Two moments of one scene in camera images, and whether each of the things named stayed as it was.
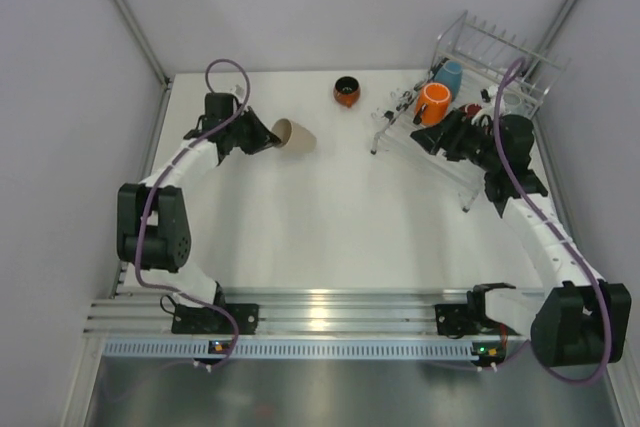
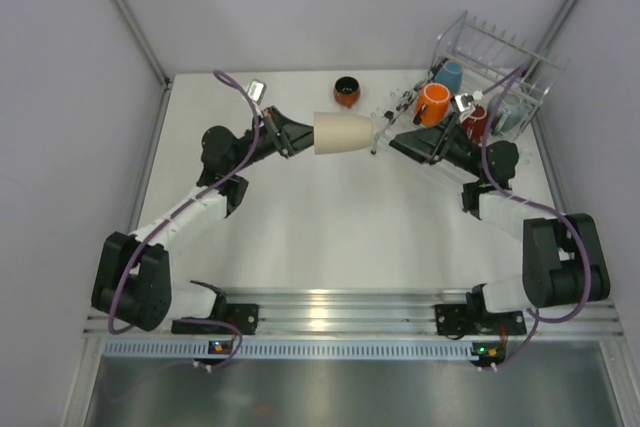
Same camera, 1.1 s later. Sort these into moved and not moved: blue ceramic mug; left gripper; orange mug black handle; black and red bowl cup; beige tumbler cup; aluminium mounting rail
Moved: beige tumbler cup; left gripper
Not moved: aluminium mounting rail; black and red bowl cup; orange mug black handle; blue ceramic mug
